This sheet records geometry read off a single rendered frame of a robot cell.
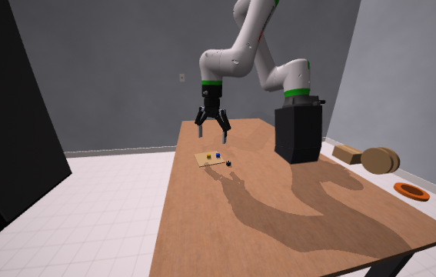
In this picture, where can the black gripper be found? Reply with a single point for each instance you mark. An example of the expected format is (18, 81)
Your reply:
(212, 110)

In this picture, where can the tan flat mat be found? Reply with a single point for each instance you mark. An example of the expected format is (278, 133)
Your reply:
(202, 160)

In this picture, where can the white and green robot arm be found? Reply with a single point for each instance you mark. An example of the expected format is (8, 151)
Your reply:
(252, 17)

